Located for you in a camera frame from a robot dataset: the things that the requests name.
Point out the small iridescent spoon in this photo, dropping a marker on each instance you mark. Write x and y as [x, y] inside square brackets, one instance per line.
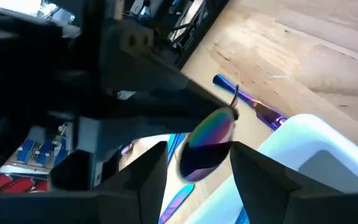
[211, 130]

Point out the iridescent fork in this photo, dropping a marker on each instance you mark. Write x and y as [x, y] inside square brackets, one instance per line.
[242, 217]

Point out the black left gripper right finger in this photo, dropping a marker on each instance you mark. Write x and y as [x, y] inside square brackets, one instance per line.
[259, 186]

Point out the red storage bin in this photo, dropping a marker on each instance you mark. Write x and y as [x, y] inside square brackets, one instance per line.
[17, 185]

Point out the blue storage bin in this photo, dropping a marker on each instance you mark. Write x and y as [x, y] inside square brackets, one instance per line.
[26, 149]

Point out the white cutlery tray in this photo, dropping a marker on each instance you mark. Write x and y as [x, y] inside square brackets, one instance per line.
[309, 130]

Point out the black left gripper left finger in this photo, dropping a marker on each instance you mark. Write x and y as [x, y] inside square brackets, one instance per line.
[148, 174]

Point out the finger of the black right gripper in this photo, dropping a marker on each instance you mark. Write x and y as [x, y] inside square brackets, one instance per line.
[129, 130]
[166, 104]

